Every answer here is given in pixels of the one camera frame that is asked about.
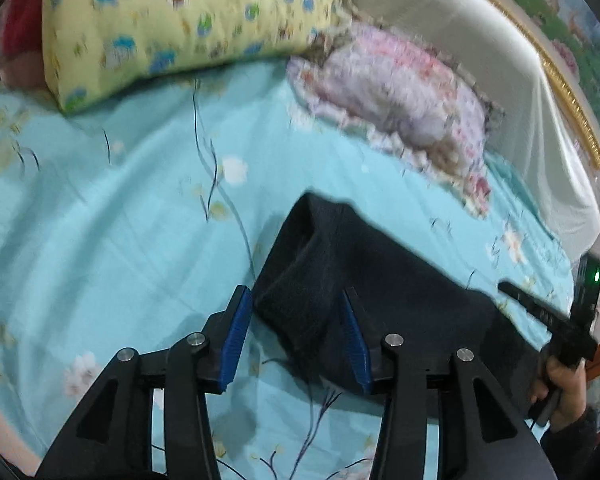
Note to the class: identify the dark knit pants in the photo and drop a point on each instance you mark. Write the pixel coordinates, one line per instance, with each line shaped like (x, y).
(385, 270)

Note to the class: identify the gold framed painting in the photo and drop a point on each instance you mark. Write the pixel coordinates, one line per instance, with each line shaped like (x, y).
(570, 25)

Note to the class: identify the white covered headboard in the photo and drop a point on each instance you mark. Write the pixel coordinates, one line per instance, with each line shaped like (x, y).
(490, 50)

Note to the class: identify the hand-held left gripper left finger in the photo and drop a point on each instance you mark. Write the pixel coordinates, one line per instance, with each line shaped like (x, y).
(237, 332)

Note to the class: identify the person's right hand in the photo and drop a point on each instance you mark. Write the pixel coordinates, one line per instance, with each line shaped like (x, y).
(570, 390)

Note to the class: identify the yellow bear print pillow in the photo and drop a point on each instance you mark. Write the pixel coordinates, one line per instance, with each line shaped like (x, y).
(180, 15)

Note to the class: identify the red cloth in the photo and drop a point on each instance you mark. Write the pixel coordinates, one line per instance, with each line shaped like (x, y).
(22, 15)

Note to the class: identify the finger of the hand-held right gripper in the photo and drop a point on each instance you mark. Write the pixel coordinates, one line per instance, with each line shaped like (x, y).
(535, 307)

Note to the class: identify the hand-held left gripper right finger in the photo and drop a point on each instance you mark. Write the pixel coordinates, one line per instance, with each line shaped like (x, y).
(354, 340)

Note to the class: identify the person's right forearm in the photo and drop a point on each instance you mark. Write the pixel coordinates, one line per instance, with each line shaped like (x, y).
(572, 447)

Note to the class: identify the floral ruffled pillow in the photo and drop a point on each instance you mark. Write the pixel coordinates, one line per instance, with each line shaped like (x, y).
(405, 95)

